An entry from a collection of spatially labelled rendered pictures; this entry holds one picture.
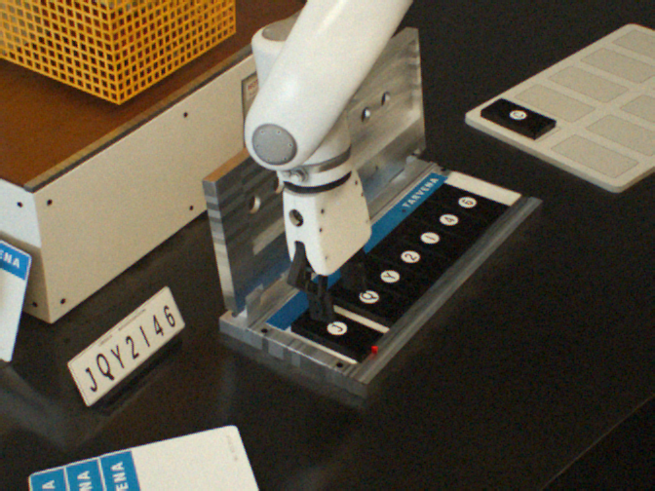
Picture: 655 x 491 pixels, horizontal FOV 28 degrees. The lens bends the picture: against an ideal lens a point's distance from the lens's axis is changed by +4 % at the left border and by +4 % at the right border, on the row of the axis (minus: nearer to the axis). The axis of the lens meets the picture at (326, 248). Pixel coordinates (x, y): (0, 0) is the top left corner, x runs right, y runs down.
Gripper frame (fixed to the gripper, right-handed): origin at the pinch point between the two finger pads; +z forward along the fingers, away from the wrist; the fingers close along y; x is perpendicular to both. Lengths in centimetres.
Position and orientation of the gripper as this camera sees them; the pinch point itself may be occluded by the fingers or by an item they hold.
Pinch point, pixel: (337, 292)
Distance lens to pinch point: 145.9
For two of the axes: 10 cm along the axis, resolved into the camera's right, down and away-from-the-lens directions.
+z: 1.5, 8.6, 4.9
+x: -8.2, -1.7, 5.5
